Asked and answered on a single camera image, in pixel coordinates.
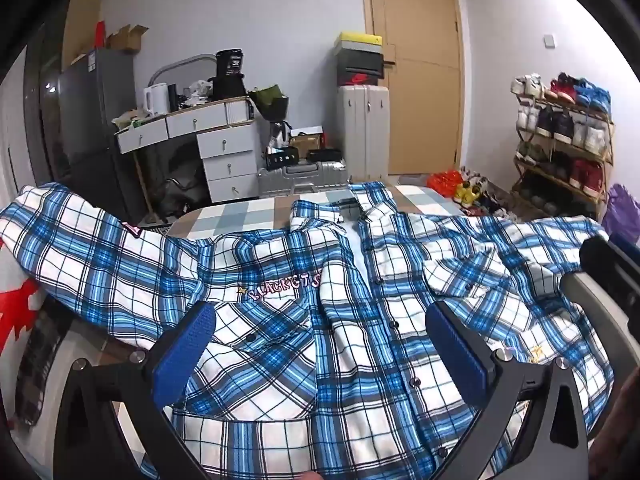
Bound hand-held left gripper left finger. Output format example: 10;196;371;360
52;301;217;480

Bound yellow shoe box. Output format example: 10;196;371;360
339;31;384;47

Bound grey refrigerator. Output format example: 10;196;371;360
56;47;147;223

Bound grey arched folding frame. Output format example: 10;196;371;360
147;53;217;92

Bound black box with lights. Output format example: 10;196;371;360
267;147;301;171

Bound blue white plaid shirt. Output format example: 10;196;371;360
0;181;617;480

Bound black coffee machine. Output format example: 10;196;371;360
207;49;249;101

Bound white upright suitcase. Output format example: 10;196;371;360
337;85;391;184

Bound grey shoe box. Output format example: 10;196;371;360
333;42;384;57

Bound dark green wrapped bouquet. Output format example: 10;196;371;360
248;86;291;124

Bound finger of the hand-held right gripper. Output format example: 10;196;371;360
579;234;640;322

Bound yellow shoes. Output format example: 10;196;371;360
454;182;484;207

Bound red white cloth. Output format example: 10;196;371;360
0;240;47;363

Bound white desk with drawers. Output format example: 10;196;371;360
115;97;262;207

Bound dark chair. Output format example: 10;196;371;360
149;147;207;213

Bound purple bag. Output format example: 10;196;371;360
601;183;640;242

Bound black red shoe box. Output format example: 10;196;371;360
335;53;386;87

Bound open cardboard box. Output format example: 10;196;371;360
102;24;151;54

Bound white electric kettle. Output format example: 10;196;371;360
143;82;170;117

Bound silver suitcase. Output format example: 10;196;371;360
257;161;349;197

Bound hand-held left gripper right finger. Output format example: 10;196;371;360
425;301;592;480

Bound orange shoes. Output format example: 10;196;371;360
429;170;462;197

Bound small brown cardboard box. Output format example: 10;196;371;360
289;132;326;154

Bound wooden door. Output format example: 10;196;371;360
359;0;464;177

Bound dark checked cloth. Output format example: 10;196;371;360
14;304;73;427

